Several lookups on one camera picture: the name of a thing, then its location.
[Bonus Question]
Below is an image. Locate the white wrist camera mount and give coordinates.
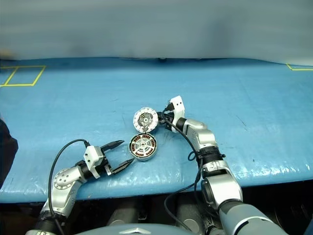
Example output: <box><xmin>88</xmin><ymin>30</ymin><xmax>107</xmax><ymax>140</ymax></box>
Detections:
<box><xmin>83</xmin><ymin>145</ymin><xmax>105</xmax><ymax>179</ymax></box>
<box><xmin>168</xmin><ymin>95</ymin><xmax>185</xmax><ymax>133</ymax></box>

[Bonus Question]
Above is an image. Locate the spoked motor rotor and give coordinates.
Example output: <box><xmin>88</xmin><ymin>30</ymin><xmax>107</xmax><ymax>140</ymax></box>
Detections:
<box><xmin>132</xmin><ymin>136</ymin><xmax>155</xmax><ymax>157</ymax></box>

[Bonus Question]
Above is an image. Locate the silver motor cover plate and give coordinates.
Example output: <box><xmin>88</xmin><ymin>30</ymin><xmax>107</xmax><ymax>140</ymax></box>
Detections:
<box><xmin>133</xmin><ymin>107</ymin><xmax>160</xmax><ymax>133</ymax></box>

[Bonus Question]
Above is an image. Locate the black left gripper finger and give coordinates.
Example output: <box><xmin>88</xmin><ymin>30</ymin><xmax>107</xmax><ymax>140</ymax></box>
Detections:
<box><xmin>111</xmin><ymin>158</ymin><xmax>135</xmax><ymax>176</ymax></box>
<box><xmin>100</xmin><ymin>140</ymin><xmax>125</xmax><ymax>152</ymax></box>

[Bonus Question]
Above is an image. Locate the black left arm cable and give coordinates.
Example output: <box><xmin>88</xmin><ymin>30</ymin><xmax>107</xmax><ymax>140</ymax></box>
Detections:
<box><xmin>48</xmin><ymin>139</ymin><xmax>89</xmax><ymax>235</ymax></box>

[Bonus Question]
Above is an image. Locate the copper wound motor stator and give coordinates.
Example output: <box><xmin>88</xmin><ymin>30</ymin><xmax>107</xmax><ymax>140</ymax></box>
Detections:
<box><xmin>128</xmin><ymin>133</ymin><xmax>158</xmax><ymax>163</ymax></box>

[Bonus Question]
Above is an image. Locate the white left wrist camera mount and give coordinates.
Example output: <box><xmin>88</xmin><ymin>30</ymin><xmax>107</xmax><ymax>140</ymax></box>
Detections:
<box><xmin>83</xmin><ymin>145</ymin><xmax>105</xmax><ymax>179</ymax></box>

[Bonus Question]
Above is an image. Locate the grey robot thigh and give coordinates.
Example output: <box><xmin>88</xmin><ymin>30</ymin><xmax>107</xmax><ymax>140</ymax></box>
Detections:
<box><xmin>107</xmin><ymin>199</ymin><xmax>139</xmax><ymax>226</ymax></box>
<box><xmin>175</xmin><ymin>197</ymin><xmax>209</xmax><ymax>230</ymax></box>

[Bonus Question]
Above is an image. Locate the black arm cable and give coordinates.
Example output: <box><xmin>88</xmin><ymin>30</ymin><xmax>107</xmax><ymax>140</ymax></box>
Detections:
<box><xmin>48</xmin><ymin>139</ymin><xmax>89</xmax><ymax>235</ymax></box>
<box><xmin>161</xmin><ymin>115</ymin><xmax>221</xmax><ymax>232</ymax></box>

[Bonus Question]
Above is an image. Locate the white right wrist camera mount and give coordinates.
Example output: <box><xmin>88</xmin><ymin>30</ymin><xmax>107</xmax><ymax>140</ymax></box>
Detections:
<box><xmin>168</xmin><ymin>95</ymin><xmax>185</xmax><ymax>133</ymax></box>

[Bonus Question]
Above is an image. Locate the grey robot torso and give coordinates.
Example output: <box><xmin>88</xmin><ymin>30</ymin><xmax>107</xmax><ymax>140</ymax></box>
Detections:
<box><xmin>96</xmin><ymin>222</ymin><xmax>211</xmax><ymax>235</ymax></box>

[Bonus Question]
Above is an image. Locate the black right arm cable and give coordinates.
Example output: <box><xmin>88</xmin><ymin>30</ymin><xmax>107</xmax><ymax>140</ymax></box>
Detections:
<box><xmin>161</xmin><ymin>115</ymin><xmax>221</xmax><ymax>232</ymax></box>

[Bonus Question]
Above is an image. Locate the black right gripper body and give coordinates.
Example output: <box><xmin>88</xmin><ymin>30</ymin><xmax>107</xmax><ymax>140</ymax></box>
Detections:
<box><xmin>160</xmin><ymin>104</ymin><xmax>176</xmax><ymax>131</ymax></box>

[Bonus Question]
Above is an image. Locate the blue plastic table cover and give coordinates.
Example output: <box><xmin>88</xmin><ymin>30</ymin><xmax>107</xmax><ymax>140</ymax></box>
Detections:
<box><xmin>0</xmin><ymin>57</ymin><xmax>313</xmax><ymax>204</ymax></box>

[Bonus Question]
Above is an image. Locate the person in dark clothing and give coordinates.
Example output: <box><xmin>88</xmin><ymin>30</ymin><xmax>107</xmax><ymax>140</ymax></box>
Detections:
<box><xmin>0</xmin><ymin>113</ymin><xmax>19</xmax><ymax>189</ymax></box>

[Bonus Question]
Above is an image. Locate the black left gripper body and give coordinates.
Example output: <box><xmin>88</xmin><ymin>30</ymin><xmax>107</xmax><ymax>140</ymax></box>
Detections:
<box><xmin>99</xmin><ymin>148</ymin><xmax>116</xmax><ymax>176</ymax></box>

